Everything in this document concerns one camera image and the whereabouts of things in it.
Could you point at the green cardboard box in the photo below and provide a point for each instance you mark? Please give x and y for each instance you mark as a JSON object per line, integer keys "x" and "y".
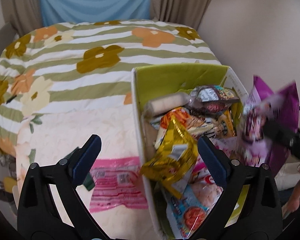
{"x": 151, "y": 82}

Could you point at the dark brown snack bag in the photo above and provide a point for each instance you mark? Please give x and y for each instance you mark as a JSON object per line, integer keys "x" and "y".
{"x": 212, "y": 99}

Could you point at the light pink snack packet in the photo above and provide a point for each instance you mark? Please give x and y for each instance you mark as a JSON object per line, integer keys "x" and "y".
{"x": 165, "y": 103}

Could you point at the left beige curtain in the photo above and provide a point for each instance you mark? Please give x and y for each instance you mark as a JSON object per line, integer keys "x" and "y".
{"x": 23, "y": 15}

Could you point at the dark green snack packet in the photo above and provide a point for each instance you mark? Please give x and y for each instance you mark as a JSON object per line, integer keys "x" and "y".
{"x": 88, "y": 183}

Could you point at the person right hand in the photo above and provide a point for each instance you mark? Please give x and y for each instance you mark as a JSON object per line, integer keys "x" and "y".
{"x": 294, "y": 200}

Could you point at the grey cartoon girl snack bag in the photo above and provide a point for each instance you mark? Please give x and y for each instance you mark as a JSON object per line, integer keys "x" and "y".
{"x": 228, "y": 145}

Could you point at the beige curtain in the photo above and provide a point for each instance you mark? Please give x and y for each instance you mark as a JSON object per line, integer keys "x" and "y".
{"x": 186, "y": 12}
{"x": 23, "y": 15}

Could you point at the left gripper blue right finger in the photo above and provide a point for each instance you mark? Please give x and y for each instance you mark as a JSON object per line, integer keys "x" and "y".
{"x": 215, "y": 160}

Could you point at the white orange snack bag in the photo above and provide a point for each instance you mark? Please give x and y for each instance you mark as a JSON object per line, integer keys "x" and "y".
{"x": 196, "y": 126}

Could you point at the gold yellow snack bag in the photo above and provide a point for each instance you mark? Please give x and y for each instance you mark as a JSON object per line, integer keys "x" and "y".
{"x": 174, "y": 160}

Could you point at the blue cloth under window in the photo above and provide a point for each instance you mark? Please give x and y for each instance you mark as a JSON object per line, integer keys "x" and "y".
{"x": 77, "y": 11}

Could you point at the pink striped snack bag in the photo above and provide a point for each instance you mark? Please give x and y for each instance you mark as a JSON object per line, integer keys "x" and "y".
{"x": 117, "y": 182}

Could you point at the yellow brown chip bag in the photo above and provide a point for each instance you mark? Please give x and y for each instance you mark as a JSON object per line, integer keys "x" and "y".
{"x": 225, "y": 126}

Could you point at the blue red snack bag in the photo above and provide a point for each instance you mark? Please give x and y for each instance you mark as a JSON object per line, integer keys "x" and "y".
{"x": 185, "y": 215}

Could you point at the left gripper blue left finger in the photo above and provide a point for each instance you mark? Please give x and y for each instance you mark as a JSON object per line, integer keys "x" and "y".
{"x": 83, "y": 159}

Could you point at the green striped floral blanket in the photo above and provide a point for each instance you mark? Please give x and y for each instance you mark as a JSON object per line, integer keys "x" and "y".
{"x": 69, "y": 67}

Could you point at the purple snack bag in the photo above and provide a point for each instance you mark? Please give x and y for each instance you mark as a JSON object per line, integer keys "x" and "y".
{"x": 264, "y": 105}

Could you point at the right beige curtain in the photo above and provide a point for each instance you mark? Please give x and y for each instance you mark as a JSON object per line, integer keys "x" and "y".
{"x": 186, "y": 12}

